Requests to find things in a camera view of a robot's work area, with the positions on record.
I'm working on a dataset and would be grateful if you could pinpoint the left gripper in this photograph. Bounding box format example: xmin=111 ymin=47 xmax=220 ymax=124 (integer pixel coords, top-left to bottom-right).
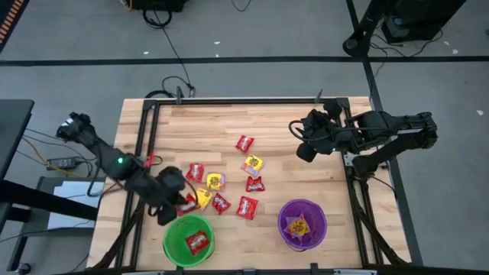
xmin=147 ymin=166 xmax=190 ymax=227

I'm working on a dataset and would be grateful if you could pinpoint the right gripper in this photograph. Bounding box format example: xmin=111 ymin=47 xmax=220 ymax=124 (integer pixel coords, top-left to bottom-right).
xmin=296 ymin=99 xmax=347 ymax=163

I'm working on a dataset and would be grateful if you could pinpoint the red Skittles candy bag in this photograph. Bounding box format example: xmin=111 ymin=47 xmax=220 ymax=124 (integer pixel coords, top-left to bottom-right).
xmin=245 ymin=176 xmax=266 ymax=193
xmin=176 ymin=193 xmax=201 ymax=217
xmin=185 ymin=230 xmax=212 ymax=256
xmin=235 ymin=134 xmax=255 ymax=154
xmin=236 ymin=196 xmax=260 ymax=221
xmin=212 ymin=192 xmax=232 ymax=215
xmin=186 ymin=163 xmax=206 ymax=183

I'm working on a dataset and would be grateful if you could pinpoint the plain yellow candy bag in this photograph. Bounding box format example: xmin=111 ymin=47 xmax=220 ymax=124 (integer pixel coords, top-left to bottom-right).
xmin=194 ymin=188 xmax=213 ymax=211

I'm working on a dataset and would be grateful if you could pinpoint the yellow Sour Patch candy bag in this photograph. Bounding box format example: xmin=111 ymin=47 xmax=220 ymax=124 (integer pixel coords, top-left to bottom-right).
xmin=241 ymin=154 xmax=264 ymax=177
xmin=284 ymin=213 xmax=303 ymax=231
xmin=290 ymin=218 xmax=311 ymax=238
xmin=206 ymin=172 xmax=227 ymax=192

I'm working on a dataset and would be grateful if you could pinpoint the green plastic bucket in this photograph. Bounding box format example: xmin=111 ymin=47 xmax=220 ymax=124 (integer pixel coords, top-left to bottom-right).
xmin=162 ymin=213 xmax=216 ymax=268

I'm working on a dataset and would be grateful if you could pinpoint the purple plastic bucket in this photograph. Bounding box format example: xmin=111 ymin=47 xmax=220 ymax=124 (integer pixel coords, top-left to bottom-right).
xmin=277 ymin=198 xmax=329 ymax=252

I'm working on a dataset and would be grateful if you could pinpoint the white flat panel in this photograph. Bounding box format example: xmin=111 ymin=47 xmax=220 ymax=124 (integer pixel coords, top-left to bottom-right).
xmin=47 ymin=176 xmax=106 ymax=230

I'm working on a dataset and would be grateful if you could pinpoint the black tripod stand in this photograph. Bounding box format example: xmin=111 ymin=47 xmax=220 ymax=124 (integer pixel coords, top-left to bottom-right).
xmin=342 ymin=0 xmax=398 ymax=58

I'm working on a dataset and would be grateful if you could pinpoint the black power adapter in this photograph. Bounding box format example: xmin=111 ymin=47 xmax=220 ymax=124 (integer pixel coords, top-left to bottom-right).
xmin=46 ymin=157 xmax=77 ymax=171

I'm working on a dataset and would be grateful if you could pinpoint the black desk base beam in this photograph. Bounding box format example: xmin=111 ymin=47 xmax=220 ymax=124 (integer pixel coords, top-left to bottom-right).
xmin=0 ymin=179 xmax=99 ymax=222

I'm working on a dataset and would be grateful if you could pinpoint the black equipment box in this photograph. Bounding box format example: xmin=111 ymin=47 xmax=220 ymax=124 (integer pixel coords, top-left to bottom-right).
xmin=381 ymin=0 xmax=468 ymax=44

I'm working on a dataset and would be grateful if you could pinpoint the black desk top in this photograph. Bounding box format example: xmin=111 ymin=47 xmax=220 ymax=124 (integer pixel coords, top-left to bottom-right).
xmin=0 ymin=99 xmax=35 ymax=180

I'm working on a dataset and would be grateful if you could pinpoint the black floor equipment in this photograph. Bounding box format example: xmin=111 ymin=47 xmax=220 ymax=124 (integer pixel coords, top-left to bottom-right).
xmin=129 ymin=0 xmax=191 ymax=12

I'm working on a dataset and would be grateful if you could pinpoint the orange striped floor mat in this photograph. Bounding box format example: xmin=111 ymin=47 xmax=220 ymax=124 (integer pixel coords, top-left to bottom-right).
xmin=0 ymin=0 xmax=31 ymax=53

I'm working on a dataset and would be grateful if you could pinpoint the black aluminium table frame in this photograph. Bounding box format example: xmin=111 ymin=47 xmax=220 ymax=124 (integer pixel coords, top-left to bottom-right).
xmin=91 ymin=97 xmax=412 ymax=273

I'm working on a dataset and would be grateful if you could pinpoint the black floor cable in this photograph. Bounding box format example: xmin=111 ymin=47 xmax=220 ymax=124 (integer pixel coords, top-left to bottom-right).
xmin=144 ymin=9 xmax=198 ymax=99

